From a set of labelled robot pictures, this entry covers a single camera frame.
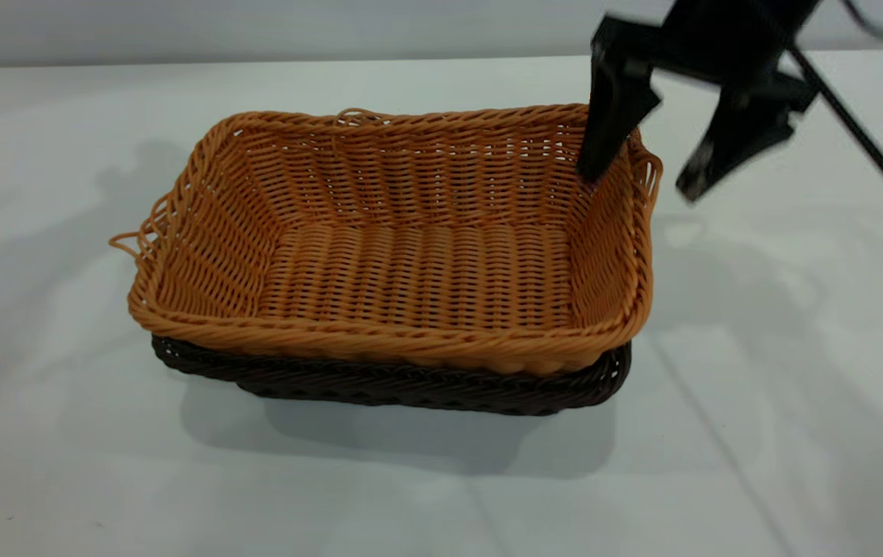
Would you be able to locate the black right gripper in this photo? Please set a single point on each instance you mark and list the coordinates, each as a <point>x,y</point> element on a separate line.
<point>712,35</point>

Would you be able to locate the orange wicker basket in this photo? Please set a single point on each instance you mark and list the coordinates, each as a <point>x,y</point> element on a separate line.
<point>418,271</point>

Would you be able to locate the black wicker basket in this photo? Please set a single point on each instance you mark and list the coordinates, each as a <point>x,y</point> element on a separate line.
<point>410,387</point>

